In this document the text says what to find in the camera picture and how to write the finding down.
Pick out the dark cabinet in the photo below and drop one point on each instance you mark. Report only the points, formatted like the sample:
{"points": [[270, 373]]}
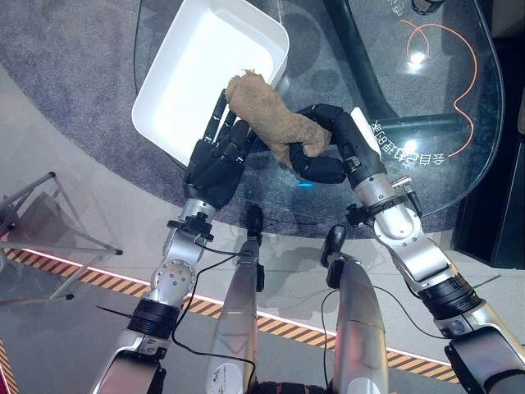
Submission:
{"points": [[500, 180]]}

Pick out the silver robot leg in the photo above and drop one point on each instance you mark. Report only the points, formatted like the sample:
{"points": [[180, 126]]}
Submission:
{"points": [[352, 312], [238, 312]]}

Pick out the white plastic basket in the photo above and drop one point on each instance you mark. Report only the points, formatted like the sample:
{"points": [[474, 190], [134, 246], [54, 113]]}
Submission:
{"points": [[205, 74]]}

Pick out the silver left robot leg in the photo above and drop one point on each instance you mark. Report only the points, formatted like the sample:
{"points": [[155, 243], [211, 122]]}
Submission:
{"points": [[238, 312]]}

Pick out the black table leg frame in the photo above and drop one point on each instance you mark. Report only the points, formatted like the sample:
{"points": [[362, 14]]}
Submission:
{"points": [[369, 82]]}

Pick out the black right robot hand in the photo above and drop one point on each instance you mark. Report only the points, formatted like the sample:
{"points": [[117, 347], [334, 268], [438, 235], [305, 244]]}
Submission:
{"points": [[328, 135]]}

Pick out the brown terry cloth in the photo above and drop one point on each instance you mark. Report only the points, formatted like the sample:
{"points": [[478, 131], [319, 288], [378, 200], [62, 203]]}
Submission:
{"points": [[279, 119]]}

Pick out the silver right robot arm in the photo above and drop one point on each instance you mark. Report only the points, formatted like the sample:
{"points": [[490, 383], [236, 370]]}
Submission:
{"points": [[435, 267]]}

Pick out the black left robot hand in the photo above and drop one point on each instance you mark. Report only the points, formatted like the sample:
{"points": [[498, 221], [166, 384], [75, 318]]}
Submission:
{"points": [[213, 168]]}

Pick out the silver right robot leg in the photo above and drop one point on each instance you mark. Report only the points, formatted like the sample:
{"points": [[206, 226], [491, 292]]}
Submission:
{"points": [[352, 312]]}

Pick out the grey metal stand frame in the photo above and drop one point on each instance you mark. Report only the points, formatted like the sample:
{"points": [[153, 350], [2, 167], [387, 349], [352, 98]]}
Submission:
{"points": [[57, 230]]}

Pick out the grey round carpet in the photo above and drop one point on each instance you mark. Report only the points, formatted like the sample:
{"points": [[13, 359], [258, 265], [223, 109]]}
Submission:
{"points": [[82, 82]]}

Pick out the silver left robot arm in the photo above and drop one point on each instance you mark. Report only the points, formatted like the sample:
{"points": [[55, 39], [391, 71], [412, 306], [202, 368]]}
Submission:
{"points": [[164, 287]]}

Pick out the orange black hazard tape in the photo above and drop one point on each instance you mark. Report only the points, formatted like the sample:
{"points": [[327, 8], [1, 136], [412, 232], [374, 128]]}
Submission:
{"points": [[262, 320]]}

